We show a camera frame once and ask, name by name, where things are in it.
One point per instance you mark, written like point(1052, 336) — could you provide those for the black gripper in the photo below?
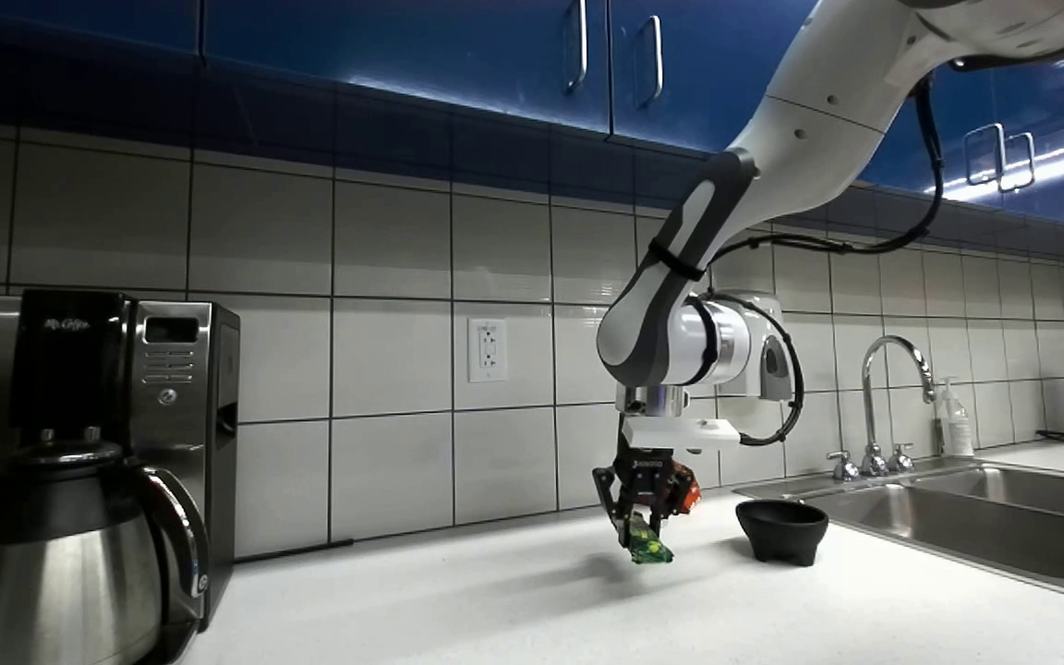
point(644, 476)

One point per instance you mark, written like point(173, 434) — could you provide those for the green packet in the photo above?
point(649, 550)

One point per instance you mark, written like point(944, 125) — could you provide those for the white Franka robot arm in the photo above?
point(802, 112)

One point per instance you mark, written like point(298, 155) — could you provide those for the black bowl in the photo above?
point(780, 529)

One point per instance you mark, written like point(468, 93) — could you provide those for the chrome sink faucet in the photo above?
point(871, 395)

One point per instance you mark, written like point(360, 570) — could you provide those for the clear soap pump bottle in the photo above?
point(960, 430)

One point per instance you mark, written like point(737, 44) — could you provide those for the stainless steel double sink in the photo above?
point(1000, 529)

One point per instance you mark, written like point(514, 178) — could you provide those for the blue cabinet door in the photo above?
point(409, 44)
point(705, 62)

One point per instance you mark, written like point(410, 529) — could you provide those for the black steel coffee maker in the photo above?
point(176, 395)

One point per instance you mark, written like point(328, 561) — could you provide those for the steel coffee carafe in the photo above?
point(56, 579)

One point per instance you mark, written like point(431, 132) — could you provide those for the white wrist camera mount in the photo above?
point(699, 430)

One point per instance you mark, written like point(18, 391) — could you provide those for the white wall soap dispenser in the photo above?
point(776, 376)

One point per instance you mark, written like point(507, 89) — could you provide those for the white wall power outlet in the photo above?
point(489, 352)

